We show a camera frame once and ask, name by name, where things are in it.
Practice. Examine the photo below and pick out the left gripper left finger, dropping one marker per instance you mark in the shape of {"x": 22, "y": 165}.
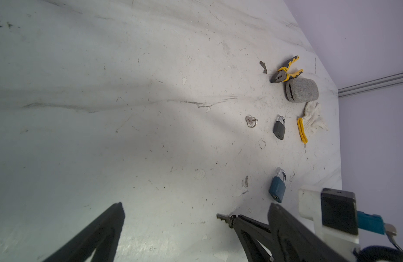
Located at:
{"x": 98, "y": 241}

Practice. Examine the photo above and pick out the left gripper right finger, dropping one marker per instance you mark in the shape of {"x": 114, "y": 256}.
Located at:
{"x": 283, "y": 239}

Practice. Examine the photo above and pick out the blue padlock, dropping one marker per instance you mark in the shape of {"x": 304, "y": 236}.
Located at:
{"x": 277, "y": 186}

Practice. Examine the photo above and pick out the silver key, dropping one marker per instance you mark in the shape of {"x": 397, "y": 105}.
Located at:
{"x": 229, "y": 219}

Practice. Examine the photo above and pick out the black padlock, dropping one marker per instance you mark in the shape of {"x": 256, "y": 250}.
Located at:
{"x": 279, "y": 127}

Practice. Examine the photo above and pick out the yellow black pliers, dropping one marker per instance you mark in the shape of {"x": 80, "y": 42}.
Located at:
{"x": 283, "y": 75}

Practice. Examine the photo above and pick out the small dark metal piece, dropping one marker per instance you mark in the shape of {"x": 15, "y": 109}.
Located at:
{"x": 264, "y": 68}

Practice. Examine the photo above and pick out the key with ring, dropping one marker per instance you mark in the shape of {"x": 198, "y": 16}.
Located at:
{"x": 251, "y": 121}

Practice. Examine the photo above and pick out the aluminium frame profile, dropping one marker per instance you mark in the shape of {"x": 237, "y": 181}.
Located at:
{"x": 389, "y": 81}

